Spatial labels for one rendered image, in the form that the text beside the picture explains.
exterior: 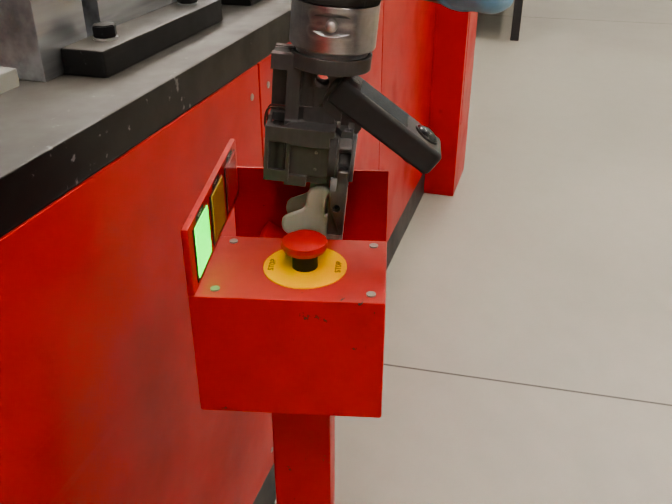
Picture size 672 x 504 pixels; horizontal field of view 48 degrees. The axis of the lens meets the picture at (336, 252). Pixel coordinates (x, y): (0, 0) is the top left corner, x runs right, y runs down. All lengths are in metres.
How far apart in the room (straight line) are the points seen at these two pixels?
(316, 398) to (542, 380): 1.20
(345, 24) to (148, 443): 0.54
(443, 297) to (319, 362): 1.45
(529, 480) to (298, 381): 0.98
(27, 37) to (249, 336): 0.41
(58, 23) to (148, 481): 0.53
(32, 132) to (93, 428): 0.30
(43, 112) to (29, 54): 0.11
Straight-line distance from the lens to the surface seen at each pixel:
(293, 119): 0.68
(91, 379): 0.79
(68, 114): 0.76
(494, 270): 2.22
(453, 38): 2.47
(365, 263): 0.65
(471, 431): 1.66
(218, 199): 0.68
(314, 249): 0.62
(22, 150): 0.68
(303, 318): 0.61
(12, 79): 0.43
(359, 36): 0.64
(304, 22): 0.64
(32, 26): 0.86
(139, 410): 0.89
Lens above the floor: 1.11
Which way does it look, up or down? 29 degrees down
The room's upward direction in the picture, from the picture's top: straight up
